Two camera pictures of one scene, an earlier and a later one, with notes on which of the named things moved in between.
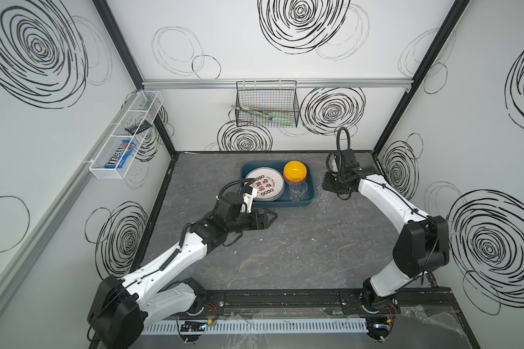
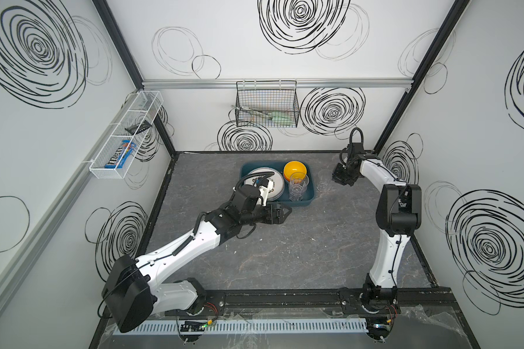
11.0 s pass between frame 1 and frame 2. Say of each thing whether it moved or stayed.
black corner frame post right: stayed
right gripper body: moved
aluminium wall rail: stayed
